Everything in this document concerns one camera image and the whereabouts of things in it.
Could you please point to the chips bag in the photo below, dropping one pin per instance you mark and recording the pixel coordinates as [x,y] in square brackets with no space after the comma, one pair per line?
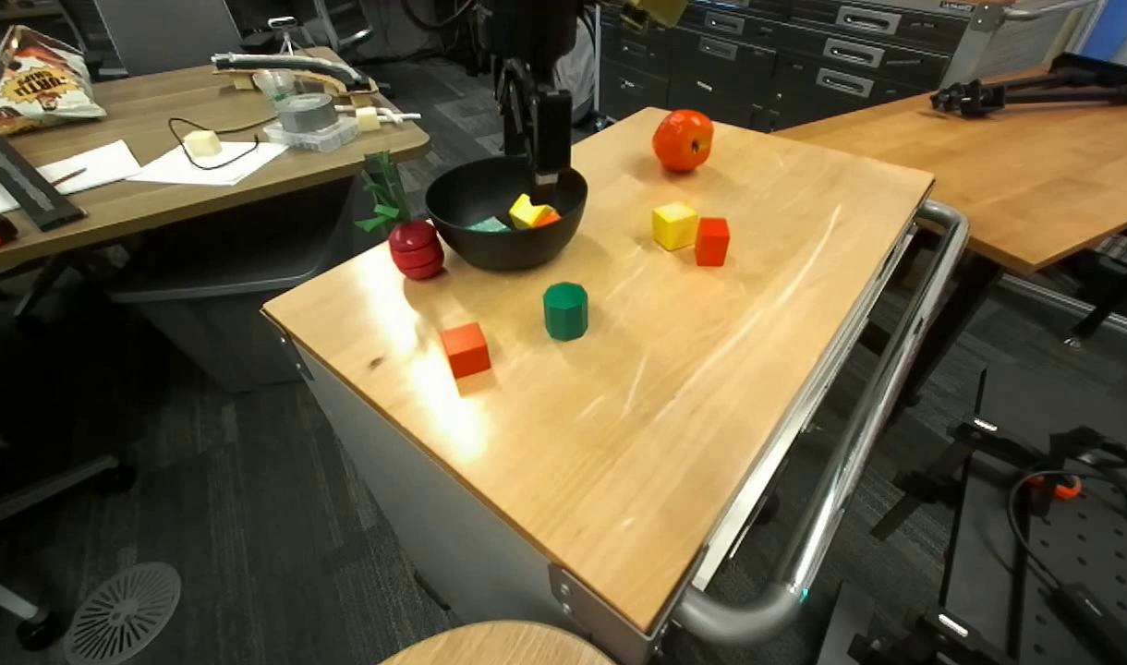
[38,87]

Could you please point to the blue panel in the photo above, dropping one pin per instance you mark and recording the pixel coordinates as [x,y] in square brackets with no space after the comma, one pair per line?
[1119,23]

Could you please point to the orange pumpkin toy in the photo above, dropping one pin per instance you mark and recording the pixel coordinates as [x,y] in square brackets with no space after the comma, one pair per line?
[681,143]

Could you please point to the red radish toy green leaves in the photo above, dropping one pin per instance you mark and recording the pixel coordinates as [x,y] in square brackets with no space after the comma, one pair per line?
[415,249]

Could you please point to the white paper sheet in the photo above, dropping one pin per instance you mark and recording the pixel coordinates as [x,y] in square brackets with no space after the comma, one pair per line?
[221,172]
[92,169]

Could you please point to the small yellow wooden block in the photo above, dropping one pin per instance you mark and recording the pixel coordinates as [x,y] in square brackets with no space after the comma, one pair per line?
[524,213]

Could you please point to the white power adapter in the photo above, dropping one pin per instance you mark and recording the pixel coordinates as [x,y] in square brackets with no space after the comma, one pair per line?
[204,143]

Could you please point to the black folded tripod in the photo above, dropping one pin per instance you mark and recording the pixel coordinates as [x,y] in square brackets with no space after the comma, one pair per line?
[974,96]

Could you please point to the wooden table cart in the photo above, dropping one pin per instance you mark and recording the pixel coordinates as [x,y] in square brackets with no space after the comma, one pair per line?
[437,519]

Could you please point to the black flat bar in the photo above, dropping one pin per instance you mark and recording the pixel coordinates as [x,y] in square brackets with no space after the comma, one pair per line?
[28,186]

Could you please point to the red wooden cube block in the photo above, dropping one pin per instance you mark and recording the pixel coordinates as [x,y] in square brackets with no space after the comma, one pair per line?
[466,354]

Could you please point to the round wooden stool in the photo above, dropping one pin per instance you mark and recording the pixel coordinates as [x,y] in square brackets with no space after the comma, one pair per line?
[498,647]

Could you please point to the white round fan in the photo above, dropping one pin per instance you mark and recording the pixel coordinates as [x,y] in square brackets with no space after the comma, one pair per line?
[585,80]

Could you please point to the grey plastic bin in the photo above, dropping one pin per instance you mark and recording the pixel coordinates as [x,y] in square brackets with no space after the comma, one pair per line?
[1018,31]

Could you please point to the wooden office desk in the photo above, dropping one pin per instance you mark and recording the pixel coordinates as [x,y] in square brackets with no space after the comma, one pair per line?
[156,205]

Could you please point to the grey office chair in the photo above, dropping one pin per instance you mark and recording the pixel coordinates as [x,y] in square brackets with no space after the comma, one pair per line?
[167,31]

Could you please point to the grey tape roll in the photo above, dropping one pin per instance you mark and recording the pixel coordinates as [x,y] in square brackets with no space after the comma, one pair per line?
[304,116]

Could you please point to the black camera stand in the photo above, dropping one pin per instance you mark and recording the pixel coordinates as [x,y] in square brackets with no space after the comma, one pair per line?
[1079,445]

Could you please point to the yellow wooden cube block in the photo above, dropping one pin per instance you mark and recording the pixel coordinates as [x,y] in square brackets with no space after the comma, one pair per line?
[675,226]

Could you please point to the black white curved headset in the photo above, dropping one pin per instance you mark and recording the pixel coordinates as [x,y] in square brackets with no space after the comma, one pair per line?
[277,61]

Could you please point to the teal hexagonal prism block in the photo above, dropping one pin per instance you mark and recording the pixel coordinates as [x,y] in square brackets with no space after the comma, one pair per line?
[567,313]

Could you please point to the black office chair base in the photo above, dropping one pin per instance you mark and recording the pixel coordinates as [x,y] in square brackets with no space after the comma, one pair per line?
[45,487]

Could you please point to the black bowl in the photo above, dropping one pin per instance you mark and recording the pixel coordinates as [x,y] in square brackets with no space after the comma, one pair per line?
[506,249]

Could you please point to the long wooden table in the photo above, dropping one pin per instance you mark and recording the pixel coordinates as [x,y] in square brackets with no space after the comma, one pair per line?
[1042,199]

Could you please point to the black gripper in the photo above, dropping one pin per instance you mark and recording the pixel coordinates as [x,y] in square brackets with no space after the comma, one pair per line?
[530,31]

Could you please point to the orange clamp knob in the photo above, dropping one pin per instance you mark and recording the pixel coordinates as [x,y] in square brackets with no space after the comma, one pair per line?
[1063,488]

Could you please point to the round grey floor grate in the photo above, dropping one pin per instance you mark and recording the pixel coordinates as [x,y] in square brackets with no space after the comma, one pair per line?
[123,614]

